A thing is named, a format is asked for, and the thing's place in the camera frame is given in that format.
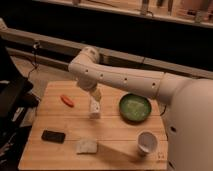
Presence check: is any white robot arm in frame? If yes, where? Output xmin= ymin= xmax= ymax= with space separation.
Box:
xmin=68 ymin=46 xmax=213 ymax=171

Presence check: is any green ceramic bowl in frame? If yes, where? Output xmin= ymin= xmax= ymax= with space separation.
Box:
xmin=119 ymin=93 xmax=152 ymax=122

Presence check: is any white tube bottle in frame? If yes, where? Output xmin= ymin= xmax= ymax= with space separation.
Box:
xmin=89 ymin=99 xmax=100 ymax=119

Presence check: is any white folded sponge cloth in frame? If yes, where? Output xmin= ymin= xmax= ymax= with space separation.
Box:
xmin=76 ymin=139 xmax=98 ymax=154

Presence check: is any black smartphone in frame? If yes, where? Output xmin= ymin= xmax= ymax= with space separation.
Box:
xmin=41 ymin=130 xmax=65 ymax=143

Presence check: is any white paper cup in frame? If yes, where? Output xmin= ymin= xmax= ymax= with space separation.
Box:
xmin=137 ymin=131 xmax=158 ymax=156

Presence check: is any black equipment on left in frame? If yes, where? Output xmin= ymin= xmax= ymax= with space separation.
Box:
xmin=0 ymin=37 xmax=38 ymax=171

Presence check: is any black hanging cable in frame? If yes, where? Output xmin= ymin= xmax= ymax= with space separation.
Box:
xmin=27 ymin=41 xmax=40 ymax=79

